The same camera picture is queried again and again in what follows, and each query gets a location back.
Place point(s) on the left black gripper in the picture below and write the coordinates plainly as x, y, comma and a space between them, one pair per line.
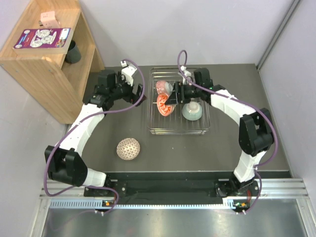
131, 97

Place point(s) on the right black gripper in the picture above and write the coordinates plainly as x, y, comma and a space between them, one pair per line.
181, 93

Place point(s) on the red floral bowl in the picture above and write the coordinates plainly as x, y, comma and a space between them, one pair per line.
164, 109

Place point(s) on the red daisy patterned bowl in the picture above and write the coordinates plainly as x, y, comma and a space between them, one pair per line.
163, 87

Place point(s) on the mint green bowl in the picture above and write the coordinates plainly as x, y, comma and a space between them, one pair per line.
192, 111

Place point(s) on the metal wire dish rack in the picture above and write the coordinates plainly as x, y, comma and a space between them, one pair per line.
175, 123

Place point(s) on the beige lattice patterned bowl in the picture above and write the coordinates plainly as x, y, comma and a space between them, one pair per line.
128, 149

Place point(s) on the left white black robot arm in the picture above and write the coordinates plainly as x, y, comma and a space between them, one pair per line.
63, 161

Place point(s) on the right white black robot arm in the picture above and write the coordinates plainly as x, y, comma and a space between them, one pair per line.
256, 132

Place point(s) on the dark grey cup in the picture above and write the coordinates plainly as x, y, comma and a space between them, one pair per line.
73, 55

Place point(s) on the wooden shelf unit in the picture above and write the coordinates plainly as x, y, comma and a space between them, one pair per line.
58, 86

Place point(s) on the purple book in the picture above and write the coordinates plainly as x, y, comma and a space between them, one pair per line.
44, 41

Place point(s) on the pink power adapter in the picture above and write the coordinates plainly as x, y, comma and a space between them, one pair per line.
49, 20

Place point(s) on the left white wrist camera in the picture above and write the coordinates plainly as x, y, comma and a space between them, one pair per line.
127, 73

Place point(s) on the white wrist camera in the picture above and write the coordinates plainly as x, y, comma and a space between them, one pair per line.
127, 73
186, 75

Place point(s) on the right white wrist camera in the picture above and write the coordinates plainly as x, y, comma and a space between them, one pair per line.
186, 75

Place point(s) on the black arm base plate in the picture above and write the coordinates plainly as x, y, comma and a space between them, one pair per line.
209, 187

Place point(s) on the aluminium rail frame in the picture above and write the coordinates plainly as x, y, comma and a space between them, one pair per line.
280, 208

